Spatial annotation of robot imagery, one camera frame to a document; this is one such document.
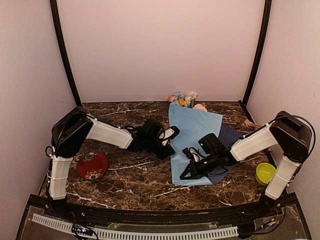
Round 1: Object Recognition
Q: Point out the white slotted cable duct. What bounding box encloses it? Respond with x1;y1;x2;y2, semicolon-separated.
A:
31;213;239;240

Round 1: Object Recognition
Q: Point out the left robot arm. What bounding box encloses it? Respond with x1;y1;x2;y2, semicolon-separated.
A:
46;107;180;218

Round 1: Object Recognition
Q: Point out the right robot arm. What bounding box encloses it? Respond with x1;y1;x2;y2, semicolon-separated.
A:
180;111;316;217

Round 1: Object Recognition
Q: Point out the yellow-green bowl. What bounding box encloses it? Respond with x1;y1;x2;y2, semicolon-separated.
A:
255;162;276;186

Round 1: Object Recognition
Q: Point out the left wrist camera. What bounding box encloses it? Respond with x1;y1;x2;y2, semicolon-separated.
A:
159;126;180;146

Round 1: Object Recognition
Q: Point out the pink and blue fake flower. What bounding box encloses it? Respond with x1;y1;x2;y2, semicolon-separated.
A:
171;91;208;112

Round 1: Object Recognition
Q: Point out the black right corner post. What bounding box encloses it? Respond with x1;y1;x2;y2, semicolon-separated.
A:
239;0;272;109

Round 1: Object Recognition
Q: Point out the black front frame rail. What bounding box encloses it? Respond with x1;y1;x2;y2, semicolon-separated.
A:
27;193;298;227

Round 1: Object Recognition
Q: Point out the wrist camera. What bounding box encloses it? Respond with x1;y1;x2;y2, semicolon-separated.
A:
182;147;204;162
159;126;180;146

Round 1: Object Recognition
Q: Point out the black left corner post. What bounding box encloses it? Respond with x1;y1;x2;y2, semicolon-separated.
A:
49;0;82;107

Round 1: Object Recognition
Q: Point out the black corner post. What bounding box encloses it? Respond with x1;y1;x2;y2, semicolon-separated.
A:
239;0;272;109
49;0;82;107

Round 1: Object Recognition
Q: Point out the red floral plate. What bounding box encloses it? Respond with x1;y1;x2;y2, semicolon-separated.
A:
76;152;109;181

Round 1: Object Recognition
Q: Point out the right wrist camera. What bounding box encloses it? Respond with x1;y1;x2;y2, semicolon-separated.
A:
182;147;204;162

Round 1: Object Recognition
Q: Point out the blue wrapping paper sheet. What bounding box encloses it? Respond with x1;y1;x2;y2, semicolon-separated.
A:
168;105;242;186

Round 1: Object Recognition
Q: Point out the beige satin ribbon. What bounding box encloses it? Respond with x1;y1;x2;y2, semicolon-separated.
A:
244;119;262;130

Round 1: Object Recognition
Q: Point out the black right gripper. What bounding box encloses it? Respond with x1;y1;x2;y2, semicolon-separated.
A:
181;153;219;181

